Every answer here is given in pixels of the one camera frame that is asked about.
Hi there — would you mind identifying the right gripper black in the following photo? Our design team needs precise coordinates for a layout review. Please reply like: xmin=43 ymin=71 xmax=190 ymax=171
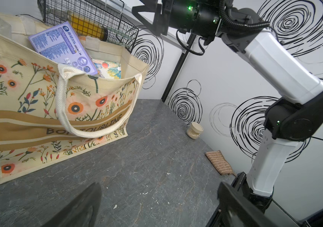
xmin=132 ymin=1 xmax=220 ymax=38

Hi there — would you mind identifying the floral canvas tote bag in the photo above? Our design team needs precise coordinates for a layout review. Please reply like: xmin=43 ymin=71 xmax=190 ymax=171
xmin=0 ymin=13 xmax=149 ymax=184

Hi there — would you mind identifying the elephant tissue pack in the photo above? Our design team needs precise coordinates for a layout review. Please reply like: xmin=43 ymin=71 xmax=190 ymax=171
xmin=92 ymin=59 xmax=122 ymax=79

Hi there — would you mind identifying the yellow item in basket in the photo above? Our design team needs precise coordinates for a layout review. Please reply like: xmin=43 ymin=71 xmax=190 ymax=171
xmin=68 ymin=11 xmax=108 ymax=42

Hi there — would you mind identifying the black wire basket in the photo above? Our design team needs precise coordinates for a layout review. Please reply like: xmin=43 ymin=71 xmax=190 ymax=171
xmin=37 ymin=0 xmax=139 ymax=52

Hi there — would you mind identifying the green item in basket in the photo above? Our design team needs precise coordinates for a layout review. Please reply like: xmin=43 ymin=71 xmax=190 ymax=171
xmin=104 ymin=26 xmax=132 ymax=43

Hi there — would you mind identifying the purple tissue pack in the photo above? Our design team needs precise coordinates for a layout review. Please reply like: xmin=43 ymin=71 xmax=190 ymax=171
xmin=29 ymin=22 xmax=98 ymax=75

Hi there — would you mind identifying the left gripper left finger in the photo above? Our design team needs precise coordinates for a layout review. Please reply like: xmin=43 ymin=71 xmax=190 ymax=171
xmin=43 ymin=182 xmax=102 ymax=227

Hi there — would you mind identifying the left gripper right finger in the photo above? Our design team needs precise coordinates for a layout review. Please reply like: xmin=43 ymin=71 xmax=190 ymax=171
xmin=216 ymin=181 xmax=278 ymax=227

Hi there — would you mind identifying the beige round jar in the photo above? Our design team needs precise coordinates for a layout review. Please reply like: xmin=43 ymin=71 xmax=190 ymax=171
xmin=186 ymin=122 xmax=204 ymax=140

